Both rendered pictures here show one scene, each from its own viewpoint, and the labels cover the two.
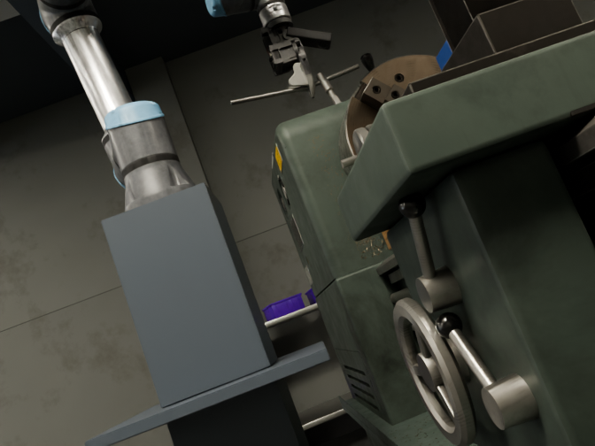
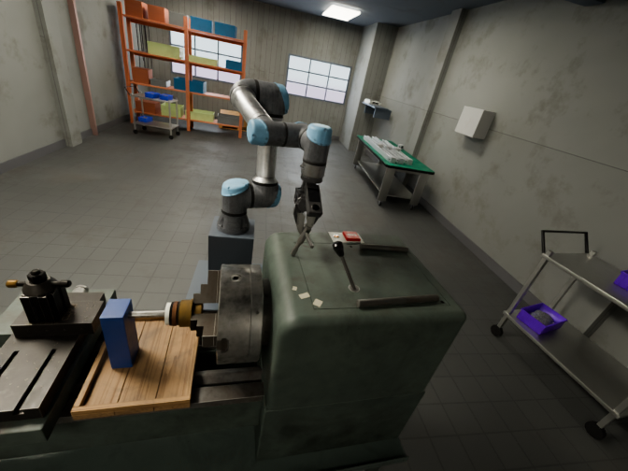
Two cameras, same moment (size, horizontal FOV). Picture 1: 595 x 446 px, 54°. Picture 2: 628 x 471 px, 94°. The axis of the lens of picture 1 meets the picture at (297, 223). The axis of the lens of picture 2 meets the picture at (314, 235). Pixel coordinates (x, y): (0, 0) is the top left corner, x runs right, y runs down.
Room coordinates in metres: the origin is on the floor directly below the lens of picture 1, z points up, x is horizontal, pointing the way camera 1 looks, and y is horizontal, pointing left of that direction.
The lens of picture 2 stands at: (1.26, -1.03, 1.81)
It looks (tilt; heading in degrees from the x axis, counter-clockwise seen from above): 29 degrees down; 78
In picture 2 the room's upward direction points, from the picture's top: 12 degrees clockwise
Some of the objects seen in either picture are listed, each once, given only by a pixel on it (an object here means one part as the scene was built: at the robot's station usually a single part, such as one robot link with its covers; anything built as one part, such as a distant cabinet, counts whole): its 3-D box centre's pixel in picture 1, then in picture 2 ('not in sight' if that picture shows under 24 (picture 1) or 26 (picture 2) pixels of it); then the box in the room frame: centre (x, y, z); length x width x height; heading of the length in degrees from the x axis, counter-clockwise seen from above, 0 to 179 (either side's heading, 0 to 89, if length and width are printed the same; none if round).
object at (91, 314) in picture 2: (493, 65); (62, 318); (0.67, -0.28, 1.00); 0.20 x 0.10 x 0.05; 6
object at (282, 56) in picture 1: (283, 47); (307, 192); (1.40, -0.13, 1.46); 0.09 x 0.08 x 0.12; 96
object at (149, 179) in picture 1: (158, 188); (234, 218); (1.13, 0.23, 1.15); 0.15 x 0.15 x 0.10
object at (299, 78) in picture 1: (300, 80); (298, 221); (1.38, -0.13, 1.36); 0.06 x 0.03 x 0.09; 96
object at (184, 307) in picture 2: not in sight; (187, 313); (1.05, -0.32, 1.08); 0.09 x 0.09 x 0.09; 6
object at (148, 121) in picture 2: not in sight; (153, 112); (-1.21, 5.98, 0.44); 0.92 x 0.53 x 0.88; 2
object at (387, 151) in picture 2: not in sight; (385, 165); (3.57, 4.53, 0.43); 2.33 x 0.87 x 0.86; 88
